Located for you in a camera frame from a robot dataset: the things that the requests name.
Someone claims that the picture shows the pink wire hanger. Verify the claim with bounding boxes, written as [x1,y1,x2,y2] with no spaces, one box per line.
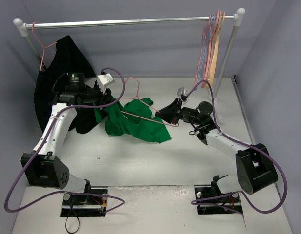
[121,77,179,128]
[194,10,222,86]
[31,21,58,72]

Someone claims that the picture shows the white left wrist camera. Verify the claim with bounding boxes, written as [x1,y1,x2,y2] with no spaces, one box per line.
[97,73,115,93]

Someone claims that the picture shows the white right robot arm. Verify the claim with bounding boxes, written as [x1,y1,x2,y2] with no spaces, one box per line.
[155,98,278,201]

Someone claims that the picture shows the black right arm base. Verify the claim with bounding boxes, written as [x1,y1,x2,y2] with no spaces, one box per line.
[194,175,243,215]

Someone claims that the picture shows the metal clothes rack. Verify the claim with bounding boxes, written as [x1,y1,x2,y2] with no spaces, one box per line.
[13,8,246,96]

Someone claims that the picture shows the green t shirt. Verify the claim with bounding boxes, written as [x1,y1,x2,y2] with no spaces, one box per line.
[94,98,172,143]

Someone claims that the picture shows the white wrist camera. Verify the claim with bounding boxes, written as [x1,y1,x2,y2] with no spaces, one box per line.
[97,73,115,93]
[177,87,188,102]

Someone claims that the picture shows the beige plastic hanger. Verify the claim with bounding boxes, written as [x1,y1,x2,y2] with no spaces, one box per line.
[207,10,225,85]

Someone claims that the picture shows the blue wire hanger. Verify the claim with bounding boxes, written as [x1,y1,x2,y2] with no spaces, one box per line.
[195,14,217,83]

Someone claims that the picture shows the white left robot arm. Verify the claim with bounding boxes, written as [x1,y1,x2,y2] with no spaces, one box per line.
[21,73,114,205]

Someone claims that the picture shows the black t shirt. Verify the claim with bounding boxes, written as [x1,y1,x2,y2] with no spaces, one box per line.
[34,35,97,134]

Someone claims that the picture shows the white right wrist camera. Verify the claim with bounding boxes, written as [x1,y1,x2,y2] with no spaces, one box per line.
[177,87,188,102]

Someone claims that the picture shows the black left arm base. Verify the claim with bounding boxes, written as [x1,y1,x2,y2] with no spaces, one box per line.
[60,194,107,217]

